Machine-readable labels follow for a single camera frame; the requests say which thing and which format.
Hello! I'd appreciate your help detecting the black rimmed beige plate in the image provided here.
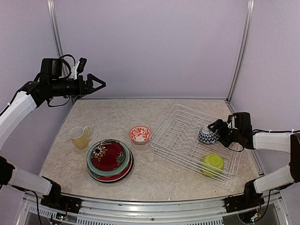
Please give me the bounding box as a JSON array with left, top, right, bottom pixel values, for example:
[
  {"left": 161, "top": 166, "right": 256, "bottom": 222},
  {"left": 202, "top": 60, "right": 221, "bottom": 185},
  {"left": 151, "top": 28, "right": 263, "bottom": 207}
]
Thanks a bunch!
[{"left": 87, "top": 152, "right": 134, "bottom": 183}]

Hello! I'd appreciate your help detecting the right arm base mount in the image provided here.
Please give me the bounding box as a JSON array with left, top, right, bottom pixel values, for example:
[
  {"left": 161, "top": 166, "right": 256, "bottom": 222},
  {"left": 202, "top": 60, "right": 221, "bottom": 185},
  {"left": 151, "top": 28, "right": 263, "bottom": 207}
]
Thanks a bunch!
[{"left": 224, "top": 194, "right": 265, "bottom": 213}]

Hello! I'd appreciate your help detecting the aluminium front rail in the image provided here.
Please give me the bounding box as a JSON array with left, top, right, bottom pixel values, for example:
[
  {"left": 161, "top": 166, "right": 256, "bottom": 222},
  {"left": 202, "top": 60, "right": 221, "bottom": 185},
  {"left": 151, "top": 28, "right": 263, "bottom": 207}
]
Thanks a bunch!
[{"left": 16, "top": 191, "right": 290, "bottom": 225}]

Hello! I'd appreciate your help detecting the white red patterned bowl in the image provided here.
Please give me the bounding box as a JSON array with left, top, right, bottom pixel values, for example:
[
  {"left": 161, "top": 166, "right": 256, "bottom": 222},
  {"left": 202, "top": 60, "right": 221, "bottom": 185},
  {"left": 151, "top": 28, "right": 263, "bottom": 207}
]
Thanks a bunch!
[{"left": 129, "top": 125, "right": 152, "bottom": 144}]

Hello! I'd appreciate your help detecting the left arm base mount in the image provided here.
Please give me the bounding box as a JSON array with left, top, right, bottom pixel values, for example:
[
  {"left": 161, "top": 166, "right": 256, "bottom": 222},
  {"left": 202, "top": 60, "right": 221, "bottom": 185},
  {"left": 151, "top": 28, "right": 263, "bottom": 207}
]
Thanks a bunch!
[{"left": 41, "top": 195, "right": 82, "bottom": 214}]

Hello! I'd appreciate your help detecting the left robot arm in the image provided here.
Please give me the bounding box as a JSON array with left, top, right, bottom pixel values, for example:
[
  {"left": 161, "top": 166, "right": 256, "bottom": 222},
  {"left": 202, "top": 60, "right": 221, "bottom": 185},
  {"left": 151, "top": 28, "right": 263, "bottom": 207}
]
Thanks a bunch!
[{"left": 0, "top": 57, "right": 106, "bottom": 209}]

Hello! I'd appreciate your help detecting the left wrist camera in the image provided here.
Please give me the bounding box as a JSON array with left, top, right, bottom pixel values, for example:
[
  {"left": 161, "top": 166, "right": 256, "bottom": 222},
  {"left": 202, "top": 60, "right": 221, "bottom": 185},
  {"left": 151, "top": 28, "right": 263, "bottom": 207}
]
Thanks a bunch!
[{"left": 69, "top": 58, "right": 87, "bottom": 80}]

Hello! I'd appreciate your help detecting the yellow mug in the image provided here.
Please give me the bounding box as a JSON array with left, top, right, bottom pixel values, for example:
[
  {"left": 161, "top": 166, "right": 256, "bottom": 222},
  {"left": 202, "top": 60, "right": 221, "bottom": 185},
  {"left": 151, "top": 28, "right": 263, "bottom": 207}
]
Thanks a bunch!
[{"left": 68, "top": 126, "right": 90, "bottom": 150}]

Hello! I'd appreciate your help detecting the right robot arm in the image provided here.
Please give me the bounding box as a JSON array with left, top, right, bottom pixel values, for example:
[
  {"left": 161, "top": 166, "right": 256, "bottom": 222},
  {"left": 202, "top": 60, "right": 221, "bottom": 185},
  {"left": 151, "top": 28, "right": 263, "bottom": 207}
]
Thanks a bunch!
[{"left": 207, "top": 112, "right": 300, "bottom": 208}]

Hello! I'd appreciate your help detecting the blue white patterned cup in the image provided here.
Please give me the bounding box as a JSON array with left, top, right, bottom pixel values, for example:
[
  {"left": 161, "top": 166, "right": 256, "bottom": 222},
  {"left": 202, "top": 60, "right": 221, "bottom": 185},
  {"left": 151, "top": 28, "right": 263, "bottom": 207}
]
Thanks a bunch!
[{"left": 198, "top": 126, "right": 219, "bottom": 145}]

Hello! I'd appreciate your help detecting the light teal floral plate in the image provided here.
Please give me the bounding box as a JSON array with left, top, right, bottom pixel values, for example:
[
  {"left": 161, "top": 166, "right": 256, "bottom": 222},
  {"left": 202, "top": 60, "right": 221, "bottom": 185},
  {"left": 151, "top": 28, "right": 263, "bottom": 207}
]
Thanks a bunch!
[{"left": 87, "top": 139, "right": 130, "bottom": 177}]

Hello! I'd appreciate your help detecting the left aluminium corner post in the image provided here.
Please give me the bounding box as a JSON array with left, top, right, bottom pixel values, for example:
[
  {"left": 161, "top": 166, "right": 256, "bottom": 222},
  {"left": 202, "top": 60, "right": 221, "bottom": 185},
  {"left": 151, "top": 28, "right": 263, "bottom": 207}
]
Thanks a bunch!
[{"left": 46, "top": 0, "right": 78, "bottom": 104}]

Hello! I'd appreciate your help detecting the aluminium corner post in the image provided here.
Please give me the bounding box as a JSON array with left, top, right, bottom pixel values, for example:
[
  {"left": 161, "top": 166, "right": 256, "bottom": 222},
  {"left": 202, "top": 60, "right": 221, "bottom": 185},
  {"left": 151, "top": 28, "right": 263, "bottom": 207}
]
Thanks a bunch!
[
  {"left": 226, "top": 0, "right": 255, "bottom": 107},
  {"left": 46, "top": 0, "right": 78, "bottom": 104}
]

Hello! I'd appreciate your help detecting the right aluminium corner post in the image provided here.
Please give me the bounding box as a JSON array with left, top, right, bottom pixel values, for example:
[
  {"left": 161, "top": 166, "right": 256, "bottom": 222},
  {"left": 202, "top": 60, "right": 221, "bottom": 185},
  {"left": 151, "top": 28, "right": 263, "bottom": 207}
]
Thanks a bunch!
[{"left": 226, "top": 0, "right": 255, "bottom": 107}]

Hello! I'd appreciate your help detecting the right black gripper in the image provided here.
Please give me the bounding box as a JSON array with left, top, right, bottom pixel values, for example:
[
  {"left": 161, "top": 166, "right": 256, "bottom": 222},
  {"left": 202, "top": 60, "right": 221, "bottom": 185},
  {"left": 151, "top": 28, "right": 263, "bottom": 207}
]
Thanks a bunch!
[{"left": 208, "top": 119, "right": 242, "bottom": 147}]

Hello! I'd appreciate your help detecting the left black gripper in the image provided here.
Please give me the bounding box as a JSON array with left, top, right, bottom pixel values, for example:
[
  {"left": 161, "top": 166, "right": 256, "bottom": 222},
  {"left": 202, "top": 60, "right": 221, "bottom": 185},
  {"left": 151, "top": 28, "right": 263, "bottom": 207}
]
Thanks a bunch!
[{"left": 50, "top": 73, "right": 106, "bottom": 98}]

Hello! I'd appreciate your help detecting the lime green bowl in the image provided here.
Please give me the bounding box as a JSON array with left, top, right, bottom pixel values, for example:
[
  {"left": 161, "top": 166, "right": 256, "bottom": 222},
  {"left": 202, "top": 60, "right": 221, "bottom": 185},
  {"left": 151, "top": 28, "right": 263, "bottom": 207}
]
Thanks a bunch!
[{"left": 202, "top": 153, "right": 224, "bottom": 177}]

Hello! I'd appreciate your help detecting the white wire dish rack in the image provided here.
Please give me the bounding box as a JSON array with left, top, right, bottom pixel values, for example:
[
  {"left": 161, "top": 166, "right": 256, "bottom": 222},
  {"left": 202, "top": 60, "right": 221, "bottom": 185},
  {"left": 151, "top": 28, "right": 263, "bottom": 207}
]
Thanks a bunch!
[{"left": 150, "top": 104, "right": 242, "bottom": 182}]

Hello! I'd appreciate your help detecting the pink scalloped plate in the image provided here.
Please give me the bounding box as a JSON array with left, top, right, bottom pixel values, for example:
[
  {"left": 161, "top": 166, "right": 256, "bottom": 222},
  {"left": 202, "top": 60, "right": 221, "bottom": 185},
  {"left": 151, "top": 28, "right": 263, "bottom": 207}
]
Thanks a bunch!
[{"left": 87, "top": 163, "right": 133, "bottom": 182}]

